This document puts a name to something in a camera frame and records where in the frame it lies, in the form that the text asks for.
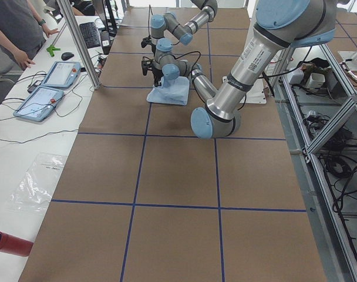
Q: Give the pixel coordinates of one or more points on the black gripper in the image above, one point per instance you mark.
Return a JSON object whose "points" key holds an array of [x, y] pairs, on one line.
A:
{"points": [[157, 73]]}

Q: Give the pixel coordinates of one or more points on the light blue button-up shirt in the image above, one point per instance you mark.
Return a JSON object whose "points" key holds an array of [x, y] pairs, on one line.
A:
{"points": [[173, 92]]}

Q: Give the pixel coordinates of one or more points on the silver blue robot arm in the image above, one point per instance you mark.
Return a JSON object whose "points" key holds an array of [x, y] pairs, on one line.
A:
{"points": [[183, 32], [279, 25]]}

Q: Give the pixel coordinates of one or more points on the person in dark clothes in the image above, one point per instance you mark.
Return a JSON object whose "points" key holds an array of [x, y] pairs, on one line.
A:
{"points": [[22, 32]]}

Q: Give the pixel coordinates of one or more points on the black computer keyboard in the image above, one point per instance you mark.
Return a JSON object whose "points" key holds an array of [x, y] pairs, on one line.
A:
{"points": [[90, 34]]}

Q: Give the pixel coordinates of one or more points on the black computer mouse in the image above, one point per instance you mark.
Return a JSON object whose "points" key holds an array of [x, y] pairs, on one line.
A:
{"points": [[66, 56]]}

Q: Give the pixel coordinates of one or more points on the far blue teach pendant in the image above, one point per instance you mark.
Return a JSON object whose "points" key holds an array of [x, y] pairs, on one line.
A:
{"points": [[62, 75]]}

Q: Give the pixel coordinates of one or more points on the blue teach pendant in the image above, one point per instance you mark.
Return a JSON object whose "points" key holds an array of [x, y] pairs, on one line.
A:
{"points": [[39, 104], [62, 75]]}

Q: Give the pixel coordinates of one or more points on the green plastic tool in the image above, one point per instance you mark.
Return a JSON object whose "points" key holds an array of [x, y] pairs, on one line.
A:
{"points": [[51, 50]]}

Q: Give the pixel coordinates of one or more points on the near blue teach pendant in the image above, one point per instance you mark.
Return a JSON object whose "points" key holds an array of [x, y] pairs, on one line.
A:
{"points": [[39, 104]]}

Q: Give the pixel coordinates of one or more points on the white power adapter box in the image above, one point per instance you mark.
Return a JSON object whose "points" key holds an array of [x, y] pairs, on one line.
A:
{"points": [[295, 77]]}

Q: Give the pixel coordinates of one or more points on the clear plastic bag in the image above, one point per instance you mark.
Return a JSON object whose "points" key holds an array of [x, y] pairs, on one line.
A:
{"points": [[34, 192]]}

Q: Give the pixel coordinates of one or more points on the red cylinder tube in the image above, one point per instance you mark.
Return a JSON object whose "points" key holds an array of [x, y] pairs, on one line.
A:
{"points": [[14, 245]]}

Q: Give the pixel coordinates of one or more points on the wrist black camera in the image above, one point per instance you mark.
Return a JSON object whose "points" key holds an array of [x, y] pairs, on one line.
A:
{"points": [[146, 41], [147, 65]]}

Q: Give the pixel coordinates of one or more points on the aluminium frame post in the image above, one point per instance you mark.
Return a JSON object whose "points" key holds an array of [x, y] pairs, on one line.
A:
{"points": [[73, 26]]}

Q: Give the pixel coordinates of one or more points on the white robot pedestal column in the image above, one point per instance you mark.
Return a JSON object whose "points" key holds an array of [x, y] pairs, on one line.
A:
{"points": [[251, 7]]}

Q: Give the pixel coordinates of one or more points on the aluminium side frame rail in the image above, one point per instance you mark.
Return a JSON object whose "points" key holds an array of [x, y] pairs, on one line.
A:
{"points": [[322, 128]]}

